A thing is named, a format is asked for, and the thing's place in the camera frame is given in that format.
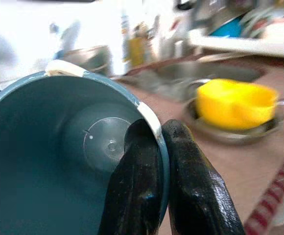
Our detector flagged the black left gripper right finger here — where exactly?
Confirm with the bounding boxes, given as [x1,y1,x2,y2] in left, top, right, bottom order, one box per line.
[161,119,245,235]

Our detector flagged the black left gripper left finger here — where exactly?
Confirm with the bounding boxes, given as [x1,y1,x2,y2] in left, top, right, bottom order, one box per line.
[99,118,165,235]

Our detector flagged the shallow stainless steel bowl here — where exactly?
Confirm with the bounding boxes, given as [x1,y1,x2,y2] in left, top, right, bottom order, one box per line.
[183,97,284,145]

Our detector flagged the teal plastic cup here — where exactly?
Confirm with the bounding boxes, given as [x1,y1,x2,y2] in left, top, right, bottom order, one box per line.
[0,60,171,235]

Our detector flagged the yellow flower-shaped plastic bowl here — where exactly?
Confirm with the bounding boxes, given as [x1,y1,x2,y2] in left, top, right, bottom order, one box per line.
[196,78,280,131]

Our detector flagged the stainless steel sink basin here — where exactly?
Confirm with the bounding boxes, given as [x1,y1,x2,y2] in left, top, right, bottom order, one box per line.
[124,58,267,86]

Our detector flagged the mustard yellow sponge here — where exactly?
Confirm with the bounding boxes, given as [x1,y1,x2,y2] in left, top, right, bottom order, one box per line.
[128,36,145,67]

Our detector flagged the white dish rack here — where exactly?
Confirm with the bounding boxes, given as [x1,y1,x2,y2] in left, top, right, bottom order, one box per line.
[188,24,284,59]

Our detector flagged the blue bowl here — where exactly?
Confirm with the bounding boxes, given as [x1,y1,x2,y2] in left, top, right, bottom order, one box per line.
[210,16,244,39]

